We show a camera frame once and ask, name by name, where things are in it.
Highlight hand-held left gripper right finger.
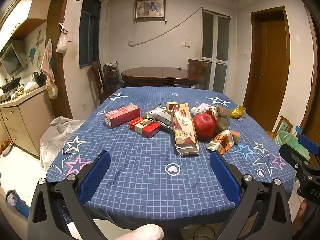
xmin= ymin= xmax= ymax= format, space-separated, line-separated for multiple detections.
xmin=209 ymin=151 xmax=293 ymax=240

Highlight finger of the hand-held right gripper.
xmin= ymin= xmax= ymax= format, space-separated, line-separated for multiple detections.
xmin=299 ymin=134 xmax=320 ymax=157
xmin=279 ymin=144 xmax=313 ymax=172

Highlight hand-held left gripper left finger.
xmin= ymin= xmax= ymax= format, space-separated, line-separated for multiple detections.
xmin=27 ymin=150 xmax=112 ymax=240

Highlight green plastic bin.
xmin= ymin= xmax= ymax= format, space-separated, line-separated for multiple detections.
xmin=274 ymin=131 xmax=310 ymax=160

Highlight orange and white wrapper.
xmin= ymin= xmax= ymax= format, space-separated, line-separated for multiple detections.
xmin=206 ymin=129 xmax=234 ymax=154

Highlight brown paper wrapper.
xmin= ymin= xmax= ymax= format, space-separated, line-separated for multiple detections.
xmin=212 ymin=106 xmax=232 ymax=132

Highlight long brown printed box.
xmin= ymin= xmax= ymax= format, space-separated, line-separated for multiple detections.
xmin=171 ymin=102 xmax=200 ymax=157

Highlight pink packet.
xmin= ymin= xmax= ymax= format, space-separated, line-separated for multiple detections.
xmin=200 ymin=102 xmax=217 ymax=112

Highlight silver snack wrapper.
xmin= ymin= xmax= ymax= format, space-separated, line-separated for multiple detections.
xmin=145 ymin=104 xmax=175 ymax=133

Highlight person's right hand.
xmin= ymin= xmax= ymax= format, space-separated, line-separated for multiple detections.
xmin=292 ymin=200 xmax=310 ymax=238

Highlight person's left hand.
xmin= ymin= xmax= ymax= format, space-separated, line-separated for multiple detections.
xmin=117 ymin=225 xmax=165 ymax=240

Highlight small light wooden chair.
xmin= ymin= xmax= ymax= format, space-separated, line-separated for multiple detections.
xmin=266 ymin=115 xmax=293 ymax=140

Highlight blue star-print tablecloth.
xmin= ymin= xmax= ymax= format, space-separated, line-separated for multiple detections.
xmin=46 ymin=86 xmax=297 ymax=228

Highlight white cloth heap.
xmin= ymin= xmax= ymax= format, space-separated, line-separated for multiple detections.
xmin=40 ymin=116 xmax=87 ymax=172

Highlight red apple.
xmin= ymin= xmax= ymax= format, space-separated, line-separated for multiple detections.
xmin=192 ymin=113 xmax=216 ymax=138

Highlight red carton box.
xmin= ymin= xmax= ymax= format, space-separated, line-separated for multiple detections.
xmin=104 ymin=104 xmax=141 ymax=129

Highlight yellow plastic wrapper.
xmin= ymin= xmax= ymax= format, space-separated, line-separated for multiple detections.
xmin=230 ymin=105 xmax=247 ymax=118

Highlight red cigarette box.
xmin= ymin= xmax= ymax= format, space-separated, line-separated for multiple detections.
xmin=129 ymin=117 xmax=161 ymax=139

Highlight brown wooden door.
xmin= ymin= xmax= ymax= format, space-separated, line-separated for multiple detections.
xmin=244 ymin=5 xmax=290 ymax=130

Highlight blue bag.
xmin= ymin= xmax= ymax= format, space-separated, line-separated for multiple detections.
xmin=5 ymin=189 xmax=30 ymax=219

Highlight beige kitchen cabinet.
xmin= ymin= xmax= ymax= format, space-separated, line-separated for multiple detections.
xmin=0 ymin=85 xmax=54 ymax=159

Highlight beige hanging bag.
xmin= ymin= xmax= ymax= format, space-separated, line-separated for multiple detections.
xmin=46 ymin=76 xmax=59 ymax=100

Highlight bowl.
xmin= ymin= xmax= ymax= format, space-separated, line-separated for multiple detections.
xmin=0 ymin=140 xmax=13 ymax=155

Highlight dark wooden chair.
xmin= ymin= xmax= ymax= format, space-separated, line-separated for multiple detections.
xmin=187 ymin=58 xmax=210 ymax=89
xmin=91 ymin=60 xmax=110 ymax=104

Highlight dark bag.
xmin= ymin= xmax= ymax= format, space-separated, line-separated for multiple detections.
xmin=31 ymin=72 xmax=47 ymax=87

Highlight round dark wooden table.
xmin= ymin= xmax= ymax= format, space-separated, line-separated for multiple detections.
xmin=121 ymin=67 xmax=204 ymax=88

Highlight pink hanging cloth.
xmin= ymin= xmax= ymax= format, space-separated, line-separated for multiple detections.
xmin=41 ymin=39 xmax=55 ymax=85

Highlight black wok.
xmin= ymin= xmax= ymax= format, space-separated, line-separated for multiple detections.
xmin=0 ymin=77 xmax=22 ymax=92

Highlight frosted glass double door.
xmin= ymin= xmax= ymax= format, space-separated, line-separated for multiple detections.
xmin=201 ymin=9 xmax=230 ymax=93

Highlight white hanging plastic bag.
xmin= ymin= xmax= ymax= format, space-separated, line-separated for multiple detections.
xmin=56 ymin=31 xmax=69 ymax=53

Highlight range hood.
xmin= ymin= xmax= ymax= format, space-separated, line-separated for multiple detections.
xmin=0 ymin=42 xmax=28 ymax=77

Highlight dark window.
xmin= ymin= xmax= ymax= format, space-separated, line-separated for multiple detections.
xmin=79 ymin=0 xmax=102 ymax=68

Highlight wooden upper cabinet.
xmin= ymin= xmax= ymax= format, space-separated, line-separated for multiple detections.
xmin=0 ymin=0 xmax=54 ymax=55

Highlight black floor cable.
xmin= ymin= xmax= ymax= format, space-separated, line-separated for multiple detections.
xmin=185 ymin=226 xmax=225 ymax=240

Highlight wall cable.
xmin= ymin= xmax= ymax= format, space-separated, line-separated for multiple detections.
xmin=129 ymin=7 xmax=203 ymax=47

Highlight framed wall picture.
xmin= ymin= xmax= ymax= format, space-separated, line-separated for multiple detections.
xmin=134 ymin=0 xmax=167 ymax=22

